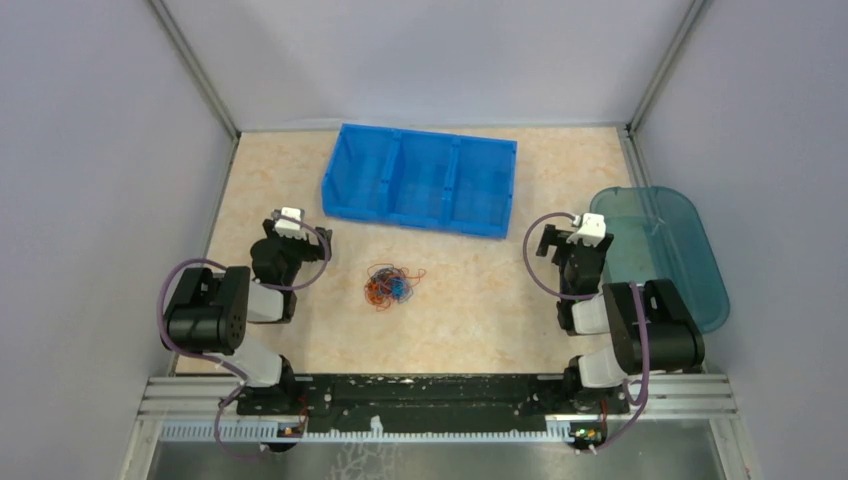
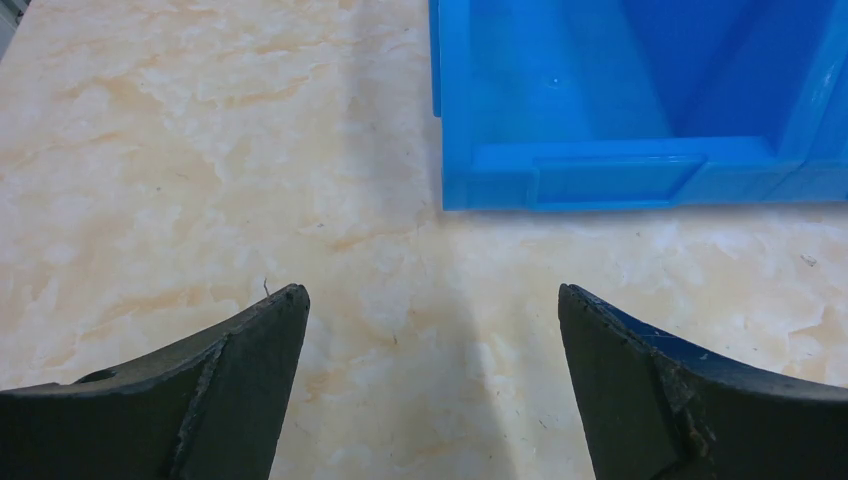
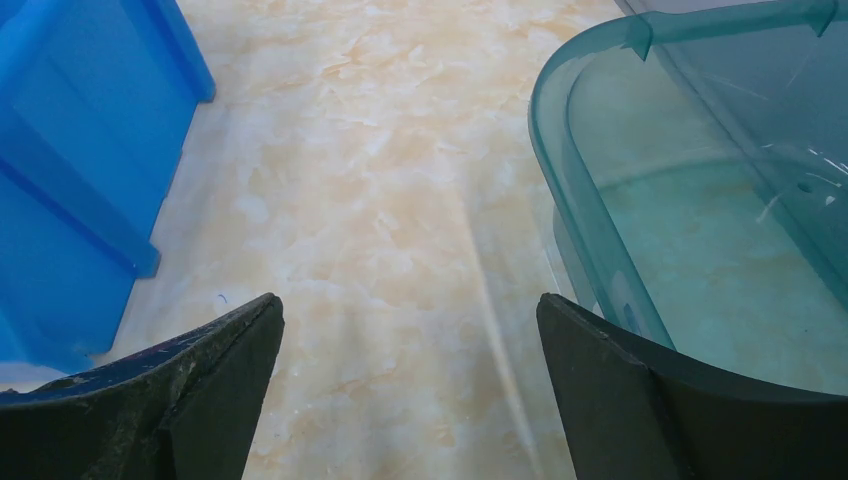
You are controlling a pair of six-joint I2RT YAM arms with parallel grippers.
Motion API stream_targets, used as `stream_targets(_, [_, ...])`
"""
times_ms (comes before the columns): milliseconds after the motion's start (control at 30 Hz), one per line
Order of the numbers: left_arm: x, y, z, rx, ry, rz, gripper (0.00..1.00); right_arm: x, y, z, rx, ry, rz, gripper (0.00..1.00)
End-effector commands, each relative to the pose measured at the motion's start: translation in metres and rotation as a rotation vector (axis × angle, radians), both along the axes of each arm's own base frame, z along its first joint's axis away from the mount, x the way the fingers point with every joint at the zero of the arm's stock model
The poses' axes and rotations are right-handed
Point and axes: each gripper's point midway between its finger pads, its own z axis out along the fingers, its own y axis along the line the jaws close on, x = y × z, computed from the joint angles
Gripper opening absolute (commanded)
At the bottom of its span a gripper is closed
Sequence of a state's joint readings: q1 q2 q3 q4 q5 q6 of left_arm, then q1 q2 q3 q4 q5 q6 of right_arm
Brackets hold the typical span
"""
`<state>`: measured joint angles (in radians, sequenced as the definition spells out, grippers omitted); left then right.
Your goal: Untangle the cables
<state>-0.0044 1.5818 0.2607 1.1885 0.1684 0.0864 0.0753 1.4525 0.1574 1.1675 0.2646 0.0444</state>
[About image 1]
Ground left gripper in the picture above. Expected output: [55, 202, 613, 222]
[264, 219, 332, 287]

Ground orange and blue cables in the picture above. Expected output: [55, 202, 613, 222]
[363, 263, 427, 313]

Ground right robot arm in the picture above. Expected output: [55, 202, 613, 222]
[535, 224, 705, 412]

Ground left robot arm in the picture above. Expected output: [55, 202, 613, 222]
[156, 214, 333, 414]

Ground teal translucent plastic tray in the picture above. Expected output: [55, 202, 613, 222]
[590, 186, 730, 334]

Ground blue three-compartment plastic bin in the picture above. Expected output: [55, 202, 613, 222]
[321, 124, 518, 239]

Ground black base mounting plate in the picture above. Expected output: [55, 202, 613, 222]
[235, 374, 630, 433]

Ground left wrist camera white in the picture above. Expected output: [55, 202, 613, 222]
[271, 207, 308, 240]

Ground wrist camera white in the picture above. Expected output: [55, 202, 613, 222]
[567, 212, 607, 247]
[271, 207, 308, 240]

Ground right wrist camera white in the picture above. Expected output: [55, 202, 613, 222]
[567, 212, 607, 247]

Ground aluminium frame rail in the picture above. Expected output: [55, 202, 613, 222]
[138, 374, 738, 420]

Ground white slotted cable duct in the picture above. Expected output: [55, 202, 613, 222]
[160, 417, 575, 444]

